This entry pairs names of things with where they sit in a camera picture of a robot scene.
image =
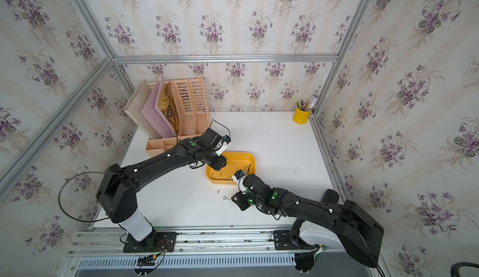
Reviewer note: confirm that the yellow pen holder cup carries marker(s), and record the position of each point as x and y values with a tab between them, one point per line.
301	113

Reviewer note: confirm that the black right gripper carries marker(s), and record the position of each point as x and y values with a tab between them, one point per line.
239	201

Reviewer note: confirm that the white slotted cable duct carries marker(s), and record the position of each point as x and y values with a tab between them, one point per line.
190	261

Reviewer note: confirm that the pens in cup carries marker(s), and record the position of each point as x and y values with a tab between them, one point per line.
308	105

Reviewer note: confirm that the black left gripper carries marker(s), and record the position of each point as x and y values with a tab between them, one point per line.
221	163

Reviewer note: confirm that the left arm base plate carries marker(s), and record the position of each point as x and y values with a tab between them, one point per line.
156	242

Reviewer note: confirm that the aluminium mounting rail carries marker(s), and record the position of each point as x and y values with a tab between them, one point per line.
188	241

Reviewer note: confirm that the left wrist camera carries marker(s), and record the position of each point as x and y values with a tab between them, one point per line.
223	145

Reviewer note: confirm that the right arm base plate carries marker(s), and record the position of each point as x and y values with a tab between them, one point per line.
284	240

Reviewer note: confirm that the yellow plastic storage box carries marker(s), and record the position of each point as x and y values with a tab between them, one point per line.
235	161

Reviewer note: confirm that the pink folder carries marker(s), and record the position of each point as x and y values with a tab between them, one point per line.
152	112

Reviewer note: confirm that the beige folder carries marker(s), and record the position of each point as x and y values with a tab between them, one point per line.
134	106

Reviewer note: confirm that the pink desk file organizer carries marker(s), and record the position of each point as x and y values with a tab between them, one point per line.
184	103

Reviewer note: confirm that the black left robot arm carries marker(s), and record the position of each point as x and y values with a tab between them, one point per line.
117	193

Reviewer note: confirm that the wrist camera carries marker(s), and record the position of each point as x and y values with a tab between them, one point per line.
239	176
223	145

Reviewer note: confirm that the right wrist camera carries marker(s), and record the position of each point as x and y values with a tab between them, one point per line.
239	176

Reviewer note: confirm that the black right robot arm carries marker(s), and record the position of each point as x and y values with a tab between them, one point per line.
358	232

